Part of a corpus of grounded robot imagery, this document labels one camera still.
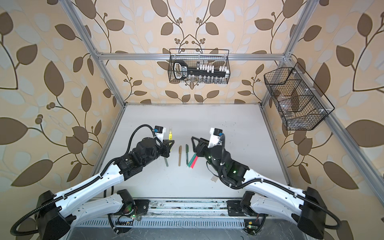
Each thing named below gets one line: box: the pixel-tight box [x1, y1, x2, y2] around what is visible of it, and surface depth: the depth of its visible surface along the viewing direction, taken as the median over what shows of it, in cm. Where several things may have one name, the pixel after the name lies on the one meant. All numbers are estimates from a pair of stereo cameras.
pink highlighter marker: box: [190, 155, 199, 169], surface depth 91 cm
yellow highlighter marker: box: [168, 127, 173, 141], surface depth 75 cm
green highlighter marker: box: [187, 153, 197, 168], surface depth 93 cm
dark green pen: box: [185, 144, 189, 165], surface depth 96 cm
